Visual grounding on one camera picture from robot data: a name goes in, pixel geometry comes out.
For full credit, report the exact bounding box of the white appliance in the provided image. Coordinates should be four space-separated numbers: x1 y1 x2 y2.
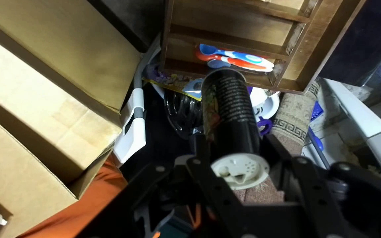
322 78 381 189

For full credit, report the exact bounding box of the orange cloth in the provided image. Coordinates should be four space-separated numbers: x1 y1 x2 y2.
17 155 129 238

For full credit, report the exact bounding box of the blue-handled stick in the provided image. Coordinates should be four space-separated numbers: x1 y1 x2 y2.
308 127 330 170

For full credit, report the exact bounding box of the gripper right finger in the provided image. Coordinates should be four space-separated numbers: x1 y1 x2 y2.
263 134 381 238

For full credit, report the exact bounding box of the purple plastic handle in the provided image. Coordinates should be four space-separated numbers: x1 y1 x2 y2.
257 116 273 137

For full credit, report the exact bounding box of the cardboard box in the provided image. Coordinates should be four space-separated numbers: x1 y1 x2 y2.
0 30 124 199
0 107 79 238
0 0 142 116

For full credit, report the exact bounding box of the clear plastic bowl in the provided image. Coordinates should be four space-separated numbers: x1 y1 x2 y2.
163 90 205 140

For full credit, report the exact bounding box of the black container with white lid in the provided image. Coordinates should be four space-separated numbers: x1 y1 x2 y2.
201 68 270 190

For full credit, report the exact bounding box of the brown wooden shelf rack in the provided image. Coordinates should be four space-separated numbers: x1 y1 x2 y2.
159 0 366 95

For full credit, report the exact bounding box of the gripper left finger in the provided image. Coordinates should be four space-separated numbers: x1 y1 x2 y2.
78 133 245 238

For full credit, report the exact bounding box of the white and grey vacuum cleaner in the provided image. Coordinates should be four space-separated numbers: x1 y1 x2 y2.
112 33 162 167

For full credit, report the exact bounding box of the rolled beige patterned rug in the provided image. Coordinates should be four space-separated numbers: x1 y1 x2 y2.
233 81 320 204

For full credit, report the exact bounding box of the small blue spoon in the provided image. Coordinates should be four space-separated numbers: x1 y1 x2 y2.
207 59 231 69

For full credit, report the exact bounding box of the yellow and purple packet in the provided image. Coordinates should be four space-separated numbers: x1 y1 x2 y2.
143 64 204 101

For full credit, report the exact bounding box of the white plastic bowl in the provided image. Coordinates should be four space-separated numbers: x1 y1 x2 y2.
248 87 280 120

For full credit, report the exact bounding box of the blue spoon with white handle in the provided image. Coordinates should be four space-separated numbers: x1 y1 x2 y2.
199 44 275 67

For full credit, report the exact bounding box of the blue plastic basket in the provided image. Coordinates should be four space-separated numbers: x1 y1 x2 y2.
310 100 325 123

